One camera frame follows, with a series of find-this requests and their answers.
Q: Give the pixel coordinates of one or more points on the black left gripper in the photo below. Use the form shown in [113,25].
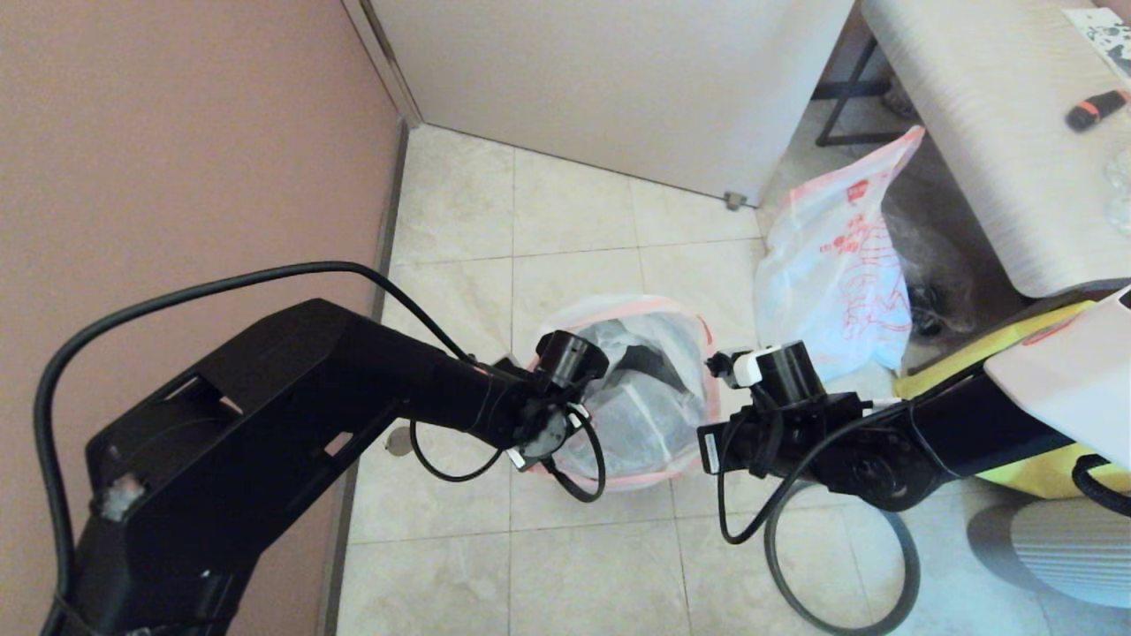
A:
[541,433]

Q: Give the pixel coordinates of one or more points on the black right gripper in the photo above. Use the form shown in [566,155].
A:
[760,442]

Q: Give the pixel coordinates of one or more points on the white red-print trash bag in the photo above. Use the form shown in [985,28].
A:
[831,283]
[654,424]

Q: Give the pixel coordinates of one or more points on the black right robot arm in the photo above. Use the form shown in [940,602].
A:
[972,424]

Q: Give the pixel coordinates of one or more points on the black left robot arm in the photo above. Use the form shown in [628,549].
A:
[265,424]

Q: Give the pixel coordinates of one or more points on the clear bag with dark contents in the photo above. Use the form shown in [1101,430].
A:
[941,274]

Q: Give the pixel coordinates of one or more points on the yellow fabric bag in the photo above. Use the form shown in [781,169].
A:
[1043,468]

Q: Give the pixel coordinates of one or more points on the metal door bottom latch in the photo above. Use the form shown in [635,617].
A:
[734,200]

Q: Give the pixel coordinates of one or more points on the grey ribbed round object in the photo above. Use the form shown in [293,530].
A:
[1074,556]

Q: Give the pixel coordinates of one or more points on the white door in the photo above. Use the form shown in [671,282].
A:
[618,88]

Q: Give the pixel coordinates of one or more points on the white wood-grain table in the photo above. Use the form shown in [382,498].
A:
[990,132]

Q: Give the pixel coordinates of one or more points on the clear plastic wrap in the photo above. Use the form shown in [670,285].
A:
[1120,190]

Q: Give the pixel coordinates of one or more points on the black and orange marker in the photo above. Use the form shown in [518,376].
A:
[1096,108]

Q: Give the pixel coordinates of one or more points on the black-patterned white paper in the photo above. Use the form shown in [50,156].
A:
[1109,35]

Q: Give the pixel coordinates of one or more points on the black metal table frame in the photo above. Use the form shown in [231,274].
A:
[861,137]

